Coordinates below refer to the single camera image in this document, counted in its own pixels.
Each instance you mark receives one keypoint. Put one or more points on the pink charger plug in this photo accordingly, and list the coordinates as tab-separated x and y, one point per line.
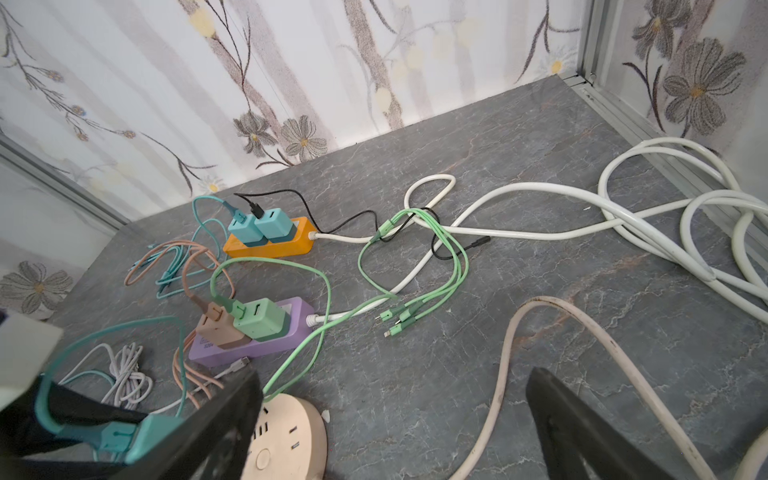
216	326

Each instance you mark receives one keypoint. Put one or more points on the purple power strip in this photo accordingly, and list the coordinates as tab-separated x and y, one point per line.
209	355

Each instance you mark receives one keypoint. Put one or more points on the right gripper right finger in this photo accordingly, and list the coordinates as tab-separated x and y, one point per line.
575	440

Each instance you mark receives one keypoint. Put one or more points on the teal charger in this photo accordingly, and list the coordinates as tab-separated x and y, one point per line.
151	431

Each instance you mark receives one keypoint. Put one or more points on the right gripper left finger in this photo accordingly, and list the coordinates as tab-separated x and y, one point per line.
214	440

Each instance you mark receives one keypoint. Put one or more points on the pink round power strip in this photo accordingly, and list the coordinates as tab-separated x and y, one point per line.
288	442

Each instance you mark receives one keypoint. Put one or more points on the green charger plug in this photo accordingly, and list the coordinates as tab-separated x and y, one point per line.
261	320

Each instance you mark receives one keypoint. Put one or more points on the teal USB charger plug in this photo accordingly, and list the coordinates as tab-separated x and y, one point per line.
243	228

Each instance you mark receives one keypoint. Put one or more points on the orange power strip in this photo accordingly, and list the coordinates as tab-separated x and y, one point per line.
300	244

